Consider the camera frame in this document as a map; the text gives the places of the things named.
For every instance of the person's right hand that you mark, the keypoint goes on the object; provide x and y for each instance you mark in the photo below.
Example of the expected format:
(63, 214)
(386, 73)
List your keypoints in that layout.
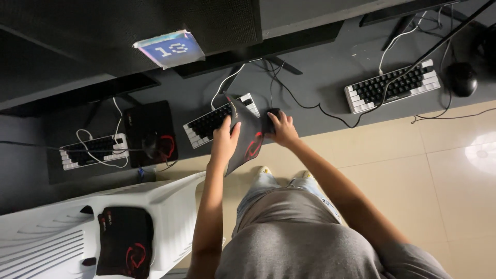
(286, 131)

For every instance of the person's left hand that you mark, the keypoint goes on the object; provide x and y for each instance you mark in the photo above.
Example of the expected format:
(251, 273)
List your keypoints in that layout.
(223, 143)

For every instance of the black computer mouse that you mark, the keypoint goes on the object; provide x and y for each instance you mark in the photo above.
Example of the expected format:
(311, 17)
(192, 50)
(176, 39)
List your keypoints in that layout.
(271, 113)
(462, 79)
(149, 144)

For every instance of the black mouse pad red logo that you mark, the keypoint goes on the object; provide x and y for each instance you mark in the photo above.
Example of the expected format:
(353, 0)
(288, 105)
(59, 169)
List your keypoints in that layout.
(126, 244)
(250, 135)
(147, 116)
(100, 223)

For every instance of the black and white keyboard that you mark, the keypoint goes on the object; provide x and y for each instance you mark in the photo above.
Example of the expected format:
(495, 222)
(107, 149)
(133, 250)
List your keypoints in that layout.
(391, 85)
(207, 122)
(91, 151)

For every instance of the person's white left shoe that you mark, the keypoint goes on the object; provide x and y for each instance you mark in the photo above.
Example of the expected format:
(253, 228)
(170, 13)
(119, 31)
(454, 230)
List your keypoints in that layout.
(265, 170)

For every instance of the person's white shoe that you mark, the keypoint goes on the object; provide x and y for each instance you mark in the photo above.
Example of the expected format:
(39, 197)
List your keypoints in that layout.
(265, 170)
(308, 174)

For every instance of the person's white right shoe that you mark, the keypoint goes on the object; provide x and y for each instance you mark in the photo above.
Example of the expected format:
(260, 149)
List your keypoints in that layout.
(308, 174)

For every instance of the black computer monitor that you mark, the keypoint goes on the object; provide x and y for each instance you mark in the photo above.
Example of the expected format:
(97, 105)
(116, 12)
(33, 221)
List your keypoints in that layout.
(271, 44)
(77, 95)

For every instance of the blue number sign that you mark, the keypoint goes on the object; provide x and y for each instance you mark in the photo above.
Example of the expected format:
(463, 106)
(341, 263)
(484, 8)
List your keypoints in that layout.
(170, 49)

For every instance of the person's grey shirt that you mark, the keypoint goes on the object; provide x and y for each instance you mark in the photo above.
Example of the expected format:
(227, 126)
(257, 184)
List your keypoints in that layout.
(294, 252)

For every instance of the black mesh partition panel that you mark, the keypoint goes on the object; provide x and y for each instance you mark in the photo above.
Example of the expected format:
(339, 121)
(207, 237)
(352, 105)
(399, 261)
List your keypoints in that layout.
(116, 27)

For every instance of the white plastic chair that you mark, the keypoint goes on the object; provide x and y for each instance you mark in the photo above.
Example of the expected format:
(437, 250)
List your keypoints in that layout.
(54, 232)

